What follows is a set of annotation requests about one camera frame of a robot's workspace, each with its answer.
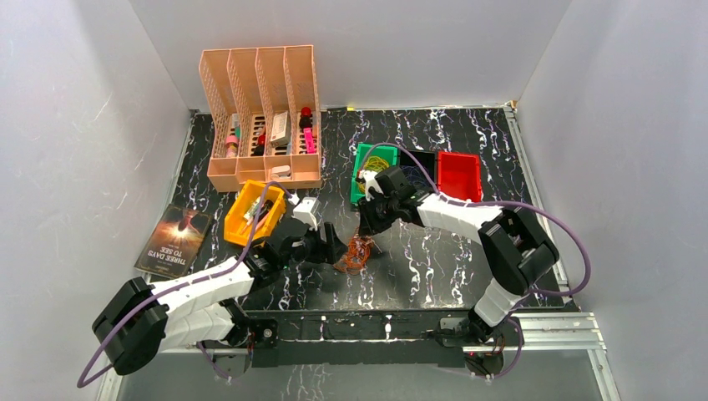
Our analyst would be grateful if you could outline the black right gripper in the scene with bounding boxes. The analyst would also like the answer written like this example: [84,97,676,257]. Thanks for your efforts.
[357,192,399,237]

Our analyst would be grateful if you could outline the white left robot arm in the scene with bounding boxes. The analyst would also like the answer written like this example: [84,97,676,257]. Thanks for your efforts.
[92,218,347,375]

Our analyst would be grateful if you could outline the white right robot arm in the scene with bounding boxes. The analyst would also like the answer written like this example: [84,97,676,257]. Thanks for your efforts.
[356,165,559,346]

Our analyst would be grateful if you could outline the green plastic bin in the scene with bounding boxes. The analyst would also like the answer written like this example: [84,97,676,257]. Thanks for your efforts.
[350,143,399,205]

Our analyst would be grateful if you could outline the black cylinder marker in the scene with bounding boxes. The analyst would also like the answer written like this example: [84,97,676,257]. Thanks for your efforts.
[256,200,274,222]

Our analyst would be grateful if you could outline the black plastic bin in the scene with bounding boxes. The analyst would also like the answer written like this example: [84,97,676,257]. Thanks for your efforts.
[398,150,438,192]

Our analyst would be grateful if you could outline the white glue stick tube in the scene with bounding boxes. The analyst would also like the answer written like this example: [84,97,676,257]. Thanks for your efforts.
[243,196,265,222]

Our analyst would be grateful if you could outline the white stapler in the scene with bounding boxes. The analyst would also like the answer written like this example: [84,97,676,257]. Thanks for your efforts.
[270,165,291,180]

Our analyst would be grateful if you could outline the pink highlighter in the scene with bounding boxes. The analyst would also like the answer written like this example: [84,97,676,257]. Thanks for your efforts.
[303,127,316,154]

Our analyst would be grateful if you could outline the red plastic bin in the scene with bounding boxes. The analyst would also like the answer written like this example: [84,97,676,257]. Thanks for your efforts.
[437,151,483,202]

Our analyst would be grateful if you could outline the yellow plastic bin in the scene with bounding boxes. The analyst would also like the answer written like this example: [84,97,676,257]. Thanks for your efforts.
[223,180,287,246]

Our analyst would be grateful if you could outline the red black stamp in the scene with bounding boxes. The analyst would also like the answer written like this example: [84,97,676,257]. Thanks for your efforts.
[298,107,313,130]

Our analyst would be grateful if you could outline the white box in organizer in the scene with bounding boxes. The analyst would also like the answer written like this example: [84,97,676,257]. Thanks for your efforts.
[270,111,291,147]

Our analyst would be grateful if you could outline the peach desk file organizer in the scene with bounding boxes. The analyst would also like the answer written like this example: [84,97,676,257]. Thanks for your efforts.
[199,44,323,192]

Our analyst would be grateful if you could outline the dark illustrated book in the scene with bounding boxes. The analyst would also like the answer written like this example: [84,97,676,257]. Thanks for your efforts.
[134,204,212,279]

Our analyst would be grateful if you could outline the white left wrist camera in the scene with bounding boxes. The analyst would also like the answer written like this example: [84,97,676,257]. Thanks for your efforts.
[292,196,321,231]

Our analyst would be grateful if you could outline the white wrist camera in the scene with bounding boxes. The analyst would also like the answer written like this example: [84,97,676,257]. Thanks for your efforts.
[356,170,383,201]
[292,196,321,231]

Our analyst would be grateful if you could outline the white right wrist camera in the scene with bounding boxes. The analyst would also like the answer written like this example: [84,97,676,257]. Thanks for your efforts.
[356,170,383,201]

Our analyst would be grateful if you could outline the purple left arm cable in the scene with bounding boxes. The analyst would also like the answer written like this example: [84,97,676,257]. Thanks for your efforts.
[76,181,302,388]

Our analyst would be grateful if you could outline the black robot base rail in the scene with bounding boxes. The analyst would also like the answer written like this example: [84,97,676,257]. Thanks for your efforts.
[196,301,527,383]

